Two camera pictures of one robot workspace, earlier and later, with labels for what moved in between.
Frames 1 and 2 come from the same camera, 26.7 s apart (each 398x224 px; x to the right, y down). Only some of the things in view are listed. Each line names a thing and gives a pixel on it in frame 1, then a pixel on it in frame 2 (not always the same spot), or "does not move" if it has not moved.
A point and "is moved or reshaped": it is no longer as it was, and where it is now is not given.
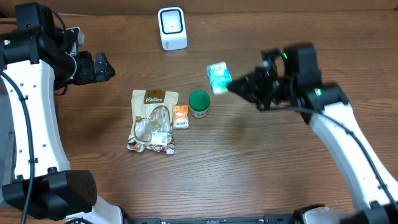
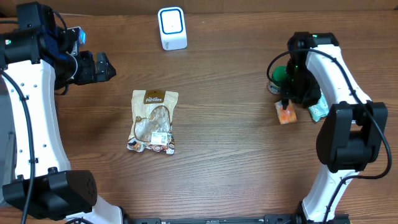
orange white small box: x=181 y=117 to x=288 y=116
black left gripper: x=91 y=74 does not move
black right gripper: x=254 y=83 to x=288 y=94
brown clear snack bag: x=151 y=125 does not move
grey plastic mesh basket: x=7 y=144 does not move
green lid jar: x=199 y=103 is moved or reshaped
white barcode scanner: x=172 y=28 does not move
